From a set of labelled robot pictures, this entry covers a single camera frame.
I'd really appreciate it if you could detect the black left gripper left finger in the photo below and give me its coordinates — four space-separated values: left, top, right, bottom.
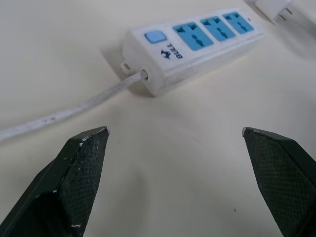
0 126 110 237

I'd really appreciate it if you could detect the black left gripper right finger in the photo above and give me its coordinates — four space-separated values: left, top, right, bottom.
241 126 316 237

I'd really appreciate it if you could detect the white blue power strip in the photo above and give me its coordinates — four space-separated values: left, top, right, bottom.
120 6 265 97

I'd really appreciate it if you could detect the white plug adapter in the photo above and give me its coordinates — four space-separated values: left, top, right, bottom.
254 0 294 24

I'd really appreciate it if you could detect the white power cable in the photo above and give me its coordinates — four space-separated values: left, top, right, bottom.
0 70 150 144

